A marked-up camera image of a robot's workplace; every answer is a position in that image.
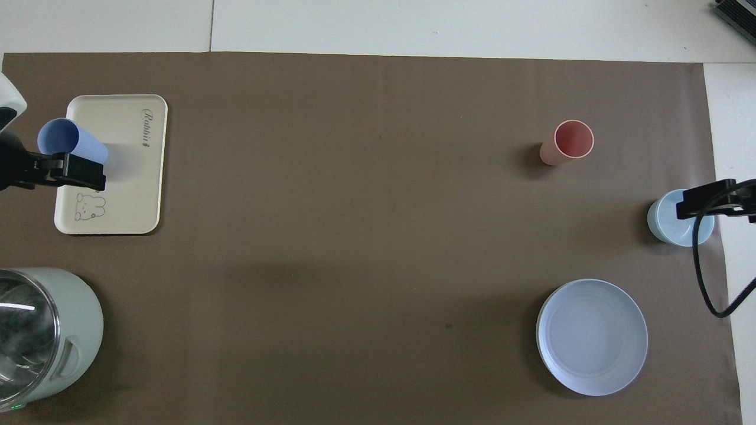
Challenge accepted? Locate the blue ribbed cup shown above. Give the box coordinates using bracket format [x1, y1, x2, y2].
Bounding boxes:
[37, 118, 110, 166]

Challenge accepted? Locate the pink cup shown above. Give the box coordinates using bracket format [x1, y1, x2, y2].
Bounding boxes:
[539, 120, 595, 166]

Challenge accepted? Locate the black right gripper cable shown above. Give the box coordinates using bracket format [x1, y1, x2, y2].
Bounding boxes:
[692, 204, 756, 318]

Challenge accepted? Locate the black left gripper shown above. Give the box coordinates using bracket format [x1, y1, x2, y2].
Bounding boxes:
[0, 129, 107, 191]

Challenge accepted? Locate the pale blue plate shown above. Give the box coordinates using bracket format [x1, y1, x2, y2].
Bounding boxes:
[536, 279, 649, 397]

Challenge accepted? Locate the mint green cooking pot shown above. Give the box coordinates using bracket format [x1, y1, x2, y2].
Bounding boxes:
[0, 267, 105, 414]

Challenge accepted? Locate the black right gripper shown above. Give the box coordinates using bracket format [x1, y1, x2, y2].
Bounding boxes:
[676, 179, 756, 224]

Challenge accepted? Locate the brown paper table mat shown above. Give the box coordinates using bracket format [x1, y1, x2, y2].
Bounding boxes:
[0, 52, 744, 425]

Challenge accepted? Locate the light blue bowl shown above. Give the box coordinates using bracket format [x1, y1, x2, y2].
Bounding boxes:
[647, 189, 715, 247]

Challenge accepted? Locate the cream tray with rabbit print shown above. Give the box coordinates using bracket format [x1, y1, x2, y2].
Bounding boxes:
[54, 94, 168, 236]

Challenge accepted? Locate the glass pot lid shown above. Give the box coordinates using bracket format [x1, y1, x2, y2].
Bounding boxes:
[0, 270, 61, 408]

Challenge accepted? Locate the grey ribbed device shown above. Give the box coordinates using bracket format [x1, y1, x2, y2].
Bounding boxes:
[712, 0, 756, 28]

